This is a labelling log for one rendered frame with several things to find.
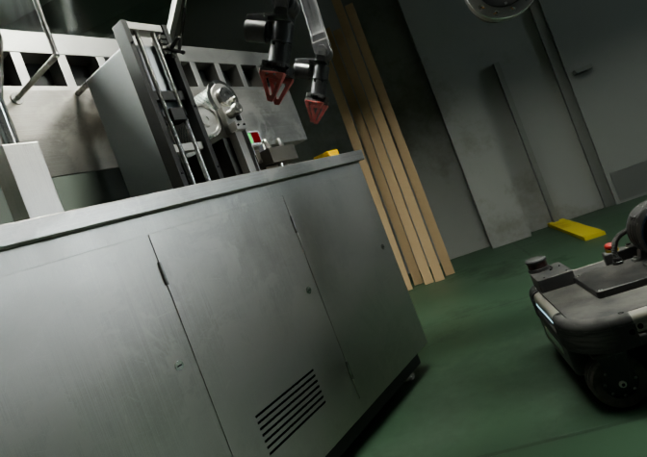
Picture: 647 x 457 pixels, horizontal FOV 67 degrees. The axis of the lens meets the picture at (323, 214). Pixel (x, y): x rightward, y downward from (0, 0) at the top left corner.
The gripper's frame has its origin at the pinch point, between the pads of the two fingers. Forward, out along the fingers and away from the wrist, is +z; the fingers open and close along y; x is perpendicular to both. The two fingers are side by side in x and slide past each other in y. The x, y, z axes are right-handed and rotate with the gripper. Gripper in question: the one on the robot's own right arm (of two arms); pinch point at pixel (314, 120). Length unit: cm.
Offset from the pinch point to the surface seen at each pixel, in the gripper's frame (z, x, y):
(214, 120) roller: 5.3, -34.0, 10.5
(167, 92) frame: 1, -37, 40
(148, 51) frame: -11, -45, 39
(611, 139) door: -32, 174, -226
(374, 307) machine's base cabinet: 62, 32, 9
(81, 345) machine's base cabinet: 55, -16, 97
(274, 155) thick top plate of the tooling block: 14.4, -15.1, -6.4
